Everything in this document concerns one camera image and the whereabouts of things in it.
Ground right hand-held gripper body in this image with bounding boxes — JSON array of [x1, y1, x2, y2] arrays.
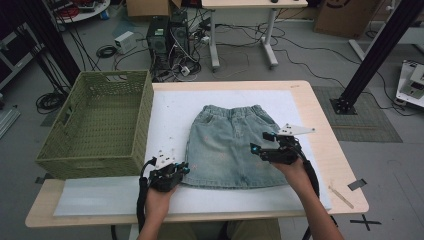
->
[[268, 123, 316, 166]]

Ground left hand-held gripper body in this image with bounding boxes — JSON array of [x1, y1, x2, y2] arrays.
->
[[148, 149, 183, 193]]

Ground light blue denim skirt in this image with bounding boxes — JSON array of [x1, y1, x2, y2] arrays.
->
[[182, 104, 289, 191]]

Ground green woven basket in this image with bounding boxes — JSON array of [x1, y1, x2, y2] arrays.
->
[[34, 69, 155, 181]]

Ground person's right hand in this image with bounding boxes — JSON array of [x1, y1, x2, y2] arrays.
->
[[271, 159, 309, 193]]

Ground light wooden table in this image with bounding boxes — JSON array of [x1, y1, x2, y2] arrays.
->
[[24, 79, 370, 240]]

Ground white foam mat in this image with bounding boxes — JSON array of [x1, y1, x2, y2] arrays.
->
[[53, 89, 333, 218]]

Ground thin wooden stick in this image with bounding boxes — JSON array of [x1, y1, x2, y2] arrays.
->
[[328, 185, 355, 210]]

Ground person's khaki trousers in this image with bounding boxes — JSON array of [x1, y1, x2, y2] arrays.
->
[[156, 218, 283, 240]]

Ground grey floor mat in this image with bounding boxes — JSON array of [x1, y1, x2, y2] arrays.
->
[[311, 85, 404, 144]]

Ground black tape cross mark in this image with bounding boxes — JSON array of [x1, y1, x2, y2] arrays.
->
[[349, 213, 383, 232]]

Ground black computer tower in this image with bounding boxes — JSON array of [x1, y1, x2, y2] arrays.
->
[[145, 14, 171, 73], [169, 11, 191, 58]]

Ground white power supply box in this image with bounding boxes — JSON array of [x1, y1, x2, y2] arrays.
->
[[113, 30, 138, 55]]

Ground white-legged wooden desk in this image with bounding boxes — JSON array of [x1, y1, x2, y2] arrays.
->
[[200, 0, 309, 69]]

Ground black metal stand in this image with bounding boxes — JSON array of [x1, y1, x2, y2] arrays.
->
[[19, 0, 84, 88], [329, 0, 424, 116]]

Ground cardboard box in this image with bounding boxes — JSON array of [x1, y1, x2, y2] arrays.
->
[[313, 0, 384, 39], [125, 0, 183, 18]]

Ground white machine base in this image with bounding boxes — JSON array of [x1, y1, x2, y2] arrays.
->
[[394, 59, 424, 109]]

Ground grey metal rails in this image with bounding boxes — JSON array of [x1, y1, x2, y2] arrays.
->
[[0, 109, 21, 139]]

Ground white round table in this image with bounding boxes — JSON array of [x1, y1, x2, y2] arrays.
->
[[49, 0, 112, 25]]

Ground grey metal rack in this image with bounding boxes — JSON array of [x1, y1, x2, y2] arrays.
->
[[0, 23, 43, 91]]

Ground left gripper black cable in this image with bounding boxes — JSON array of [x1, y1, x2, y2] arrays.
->
[[135, 156, 158, 234]]

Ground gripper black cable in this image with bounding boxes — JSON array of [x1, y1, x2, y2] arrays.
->
[[135, 156, 158, 234], [294, 146, 338, 240]]

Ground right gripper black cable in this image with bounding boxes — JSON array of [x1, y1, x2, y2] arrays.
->
[[294, 146, 338, 240]]

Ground tangle of floor cables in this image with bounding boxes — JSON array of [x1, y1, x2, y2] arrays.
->
[[113, 9, 214, 83]]

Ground black cable coil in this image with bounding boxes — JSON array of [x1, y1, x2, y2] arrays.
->
[[95, 44, 118, 59], [34, 91, 68, 115]]

